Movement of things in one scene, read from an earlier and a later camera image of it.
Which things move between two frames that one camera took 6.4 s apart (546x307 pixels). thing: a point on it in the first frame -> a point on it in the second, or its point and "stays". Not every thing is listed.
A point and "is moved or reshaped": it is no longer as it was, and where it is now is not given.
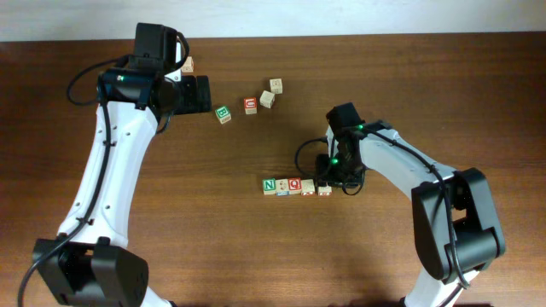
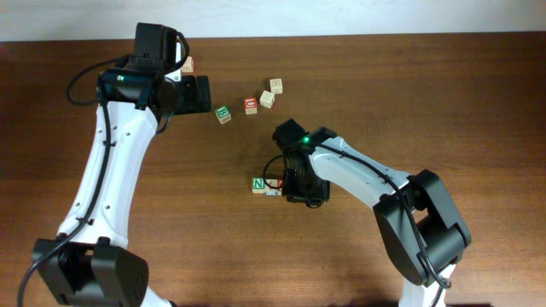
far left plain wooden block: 188,66 stays
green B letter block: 223,113 stays
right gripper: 322,168 -> 322,192
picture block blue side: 282,187 is moved or reshaped
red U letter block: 251,105 stays
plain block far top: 275,85 stays
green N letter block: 269,186 is moved or reshaped
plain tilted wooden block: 267,99 stays
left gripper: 193,104 stays
